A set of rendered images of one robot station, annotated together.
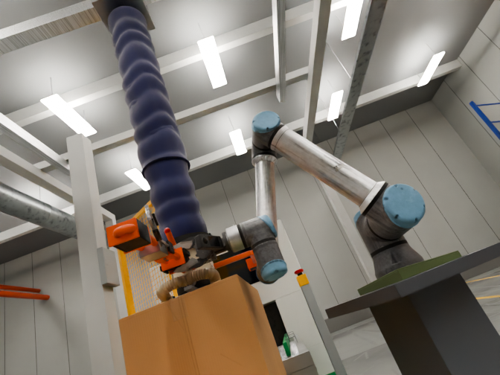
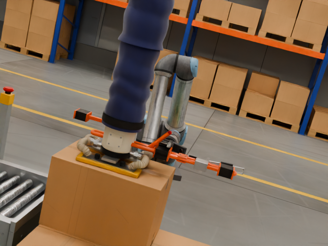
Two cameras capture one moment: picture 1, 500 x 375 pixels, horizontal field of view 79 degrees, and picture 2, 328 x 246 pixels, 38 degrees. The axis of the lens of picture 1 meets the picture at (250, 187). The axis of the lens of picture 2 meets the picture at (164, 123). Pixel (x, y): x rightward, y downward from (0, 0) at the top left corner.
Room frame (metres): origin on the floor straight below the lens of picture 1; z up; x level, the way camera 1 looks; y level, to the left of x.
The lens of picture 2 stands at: (0.65, 2.71, 1.85)
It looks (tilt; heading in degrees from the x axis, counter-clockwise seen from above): 14 degrees down; 280
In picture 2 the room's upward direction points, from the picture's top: 14 degrees clockwise
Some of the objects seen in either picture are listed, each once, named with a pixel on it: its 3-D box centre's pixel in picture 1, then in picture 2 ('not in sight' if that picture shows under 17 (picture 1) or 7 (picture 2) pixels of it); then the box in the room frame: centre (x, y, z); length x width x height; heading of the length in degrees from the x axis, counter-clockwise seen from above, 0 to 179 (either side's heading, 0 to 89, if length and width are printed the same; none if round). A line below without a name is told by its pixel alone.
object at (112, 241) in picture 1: (129, 236); (225, 171); (0.70, 0.32, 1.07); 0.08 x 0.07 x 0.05; 4
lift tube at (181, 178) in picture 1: (163, 158); (144, 30); (1.29, 0.36, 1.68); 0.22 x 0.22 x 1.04
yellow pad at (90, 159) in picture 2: not in sight; (109, 162); (1.29, 0.45, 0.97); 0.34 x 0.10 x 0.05; 4
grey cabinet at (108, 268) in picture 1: (109, 267); not in sight; (2.35, 1.31, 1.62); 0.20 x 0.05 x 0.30; 2
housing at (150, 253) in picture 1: (152, 249); (200, 164); (0.83, 0.33, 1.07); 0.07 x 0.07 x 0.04; 4
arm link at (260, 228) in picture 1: (257, 231); (172, 138); (1.06, 0.03, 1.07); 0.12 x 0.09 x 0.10; 94
